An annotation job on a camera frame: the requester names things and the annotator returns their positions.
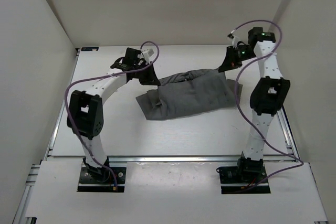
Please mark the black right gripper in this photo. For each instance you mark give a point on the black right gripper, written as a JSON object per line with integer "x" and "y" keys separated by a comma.
{"x": 230, "y": 62}

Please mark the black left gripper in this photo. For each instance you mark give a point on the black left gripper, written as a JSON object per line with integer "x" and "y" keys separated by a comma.
{"x": 151, "y": 78}

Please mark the grey pleated skirt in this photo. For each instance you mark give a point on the grey pleated skirt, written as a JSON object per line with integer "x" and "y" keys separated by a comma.
{"x": 187, "y": 94}

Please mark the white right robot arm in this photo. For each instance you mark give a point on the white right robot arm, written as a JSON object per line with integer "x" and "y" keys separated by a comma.
{"x": 268, "y": 96}

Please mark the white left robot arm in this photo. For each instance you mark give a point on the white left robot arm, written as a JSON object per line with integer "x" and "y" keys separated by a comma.
{"x": 85, "y": 109}

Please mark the left blue corner label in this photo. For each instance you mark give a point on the left blue corner label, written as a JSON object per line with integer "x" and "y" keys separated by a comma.
{"x": 89, "y": 48}

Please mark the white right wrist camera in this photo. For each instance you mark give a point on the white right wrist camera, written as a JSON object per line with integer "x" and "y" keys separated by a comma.
{"x": 234, "y": 39}

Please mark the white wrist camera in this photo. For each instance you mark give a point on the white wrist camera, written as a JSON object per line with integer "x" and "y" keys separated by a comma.
{"x": 234, "y": 39}
{"x": 148, "y": 53}

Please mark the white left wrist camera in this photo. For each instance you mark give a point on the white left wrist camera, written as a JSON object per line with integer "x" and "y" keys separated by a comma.
{"x": 148, "y": 53}

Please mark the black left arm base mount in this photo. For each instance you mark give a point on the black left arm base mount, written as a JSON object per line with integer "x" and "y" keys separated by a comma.
{"x": 100, "y": 180}

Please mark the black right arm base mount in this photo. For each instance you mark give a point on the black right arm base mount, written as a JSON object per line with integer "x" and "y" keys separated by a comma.
{"x": 247, "y": 177}

